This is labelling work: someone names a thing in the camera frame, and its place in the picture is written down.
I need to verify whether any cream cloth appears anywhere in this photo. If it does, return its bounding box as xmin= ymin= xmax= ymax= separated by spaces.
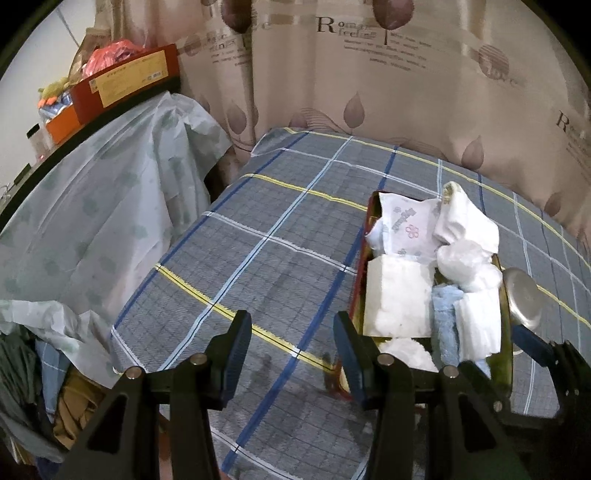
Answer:
xmin=433 ymin=182 xmax=501 ymax=254

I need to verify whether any floral tissue packet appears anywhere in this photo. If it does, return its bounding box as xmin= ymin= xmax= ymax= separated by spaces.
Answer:
xmin=378 ymin=191 xmax=445 ymax=265

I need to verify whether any blue plaid cloth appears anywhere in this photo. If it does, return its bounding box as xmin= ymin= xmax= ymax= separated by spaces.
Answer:
xmin=34 ymin=339 xmax=70 ymax=416

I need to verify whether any white plastic bag bundle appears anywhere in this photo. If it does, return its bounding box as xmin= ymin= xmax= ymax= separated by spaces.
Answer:
xmin=436 ymin=240 xmax=491 ymax=283

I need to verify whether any black table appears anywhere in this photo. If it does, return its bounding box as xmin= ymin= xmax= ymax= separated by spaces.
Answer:
xmin=0 ymin=76 xmax=183 ymax=222

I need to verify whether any fluffy white yellow cloth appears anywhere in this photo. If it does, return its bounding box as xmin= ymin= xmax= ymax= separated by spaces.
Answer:
xmin=378 ymin=337 xmax=439 ymax=374

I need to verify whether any stainless steel bowl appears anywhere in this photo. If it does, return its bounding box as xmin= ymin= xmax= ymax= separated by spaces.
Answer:
xmin=501 ymin=267 xmax=546 ymax=330

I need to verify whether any red tin box gold inside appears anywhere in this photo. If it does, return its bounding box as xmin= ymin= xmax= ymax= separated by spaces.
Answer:
xmin=330 ymin=187 xmax=514 ymax=407

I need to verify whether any brown cloth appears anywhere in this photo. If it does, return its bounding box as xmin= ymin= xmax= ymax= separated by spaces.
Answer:
xmin=53 ymin=367 xmax=109 ymax=450

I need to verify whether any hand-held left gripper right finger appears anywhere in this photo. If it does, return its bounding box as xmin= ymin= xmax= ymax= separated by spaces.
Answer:
xmin=333 ymin=310 xmax=532 ymax=480

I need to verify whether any clear jar with dark lid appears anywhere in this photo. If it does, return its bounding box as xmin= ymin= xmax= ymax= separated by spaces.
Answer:
xmin=25 ymin=124 xmax=47 ymax=155

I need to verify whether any red plastic bag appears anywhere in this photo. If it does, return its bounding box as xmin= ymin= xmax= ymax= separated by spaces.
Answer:
xmin=83 ymin=39 xmax=139 ymax=77

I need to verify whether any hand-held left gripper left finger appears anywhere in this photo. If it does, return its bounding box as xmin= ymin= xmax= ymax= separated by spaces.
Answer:
xmin=55 ymin=310 xmax=254 ymax=480

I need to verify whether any white foam block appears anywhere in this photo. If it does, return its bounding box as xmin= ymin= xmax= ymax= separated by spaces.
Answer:
xmin=362 ymin=255 xmax=437 ymax=339

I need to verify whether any grey cloth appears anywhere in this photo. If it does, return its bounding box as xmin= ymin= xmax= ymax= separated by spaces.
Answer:
xmin=0 ymin=330 xmax=65 ymax=464

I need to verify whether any beige leaf print curtain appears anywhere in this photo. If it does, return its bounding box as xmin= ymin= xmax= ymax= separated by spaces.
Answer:
xmin=95 ymin=0 xmax=591 ymax=241

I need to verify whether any translucent plastic cover sheet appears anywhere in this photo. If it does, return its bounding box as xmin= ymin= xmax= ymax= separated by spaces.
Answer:
xmin=0 ymin=92 xmax=234 ymax=391

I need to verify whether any red and yellow cardboard box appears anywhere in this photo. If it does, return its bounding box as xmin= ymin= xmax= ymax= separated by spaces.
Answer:
xmin=69 ymin=44 xmax=183 ymax=127

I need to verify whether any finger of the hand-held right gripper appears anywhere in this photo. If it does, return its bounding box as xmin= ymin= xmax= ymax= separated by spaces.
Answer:
xmin=461 ymin=360 xmax=514 ymax=426
xmin=512 ymin=323 xmax=591 ymax=403

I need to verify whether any grey plaid bed sheet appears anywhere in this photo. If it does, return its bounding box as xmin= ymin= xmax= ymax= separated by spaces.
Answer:
xmin=111 ymin=127 xmax=591 ymax=480

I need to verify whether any yellow green toy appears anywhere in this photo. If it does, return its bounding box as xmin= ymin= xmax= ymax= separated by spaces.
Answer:
xmin=37 ymin=78 xmax=77 ymax=107

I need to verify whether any light blue towel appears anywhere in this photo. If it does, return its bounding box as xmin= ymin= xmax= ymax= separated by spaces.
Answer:
xmin=431 ymin=285 xmax=492 ymax=377

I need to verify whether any small orange box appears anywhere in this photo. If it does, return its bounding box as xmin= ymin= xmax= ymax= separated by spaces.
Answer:
xmin=45 ymin=108 xmax=84 ymax=145

